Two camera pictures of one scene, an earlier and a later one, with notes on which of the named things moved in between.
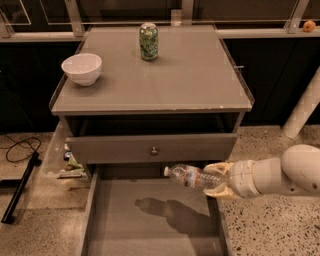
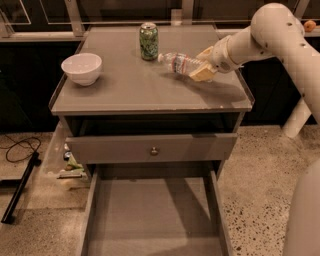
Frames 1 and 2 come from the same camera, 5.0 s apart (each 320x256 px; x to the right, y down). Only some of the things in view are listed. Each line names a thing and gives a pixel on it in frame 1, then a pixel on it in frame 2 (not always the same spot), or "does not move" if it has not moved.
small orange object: (309, 26) does not move
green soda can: (149, 41) does not move
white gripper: (241, 178) to (220, 57)
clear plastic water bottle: (192, 175) to (179, 62)
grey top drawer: (155, 148) does not move
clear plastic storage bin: (71, 176) does not move
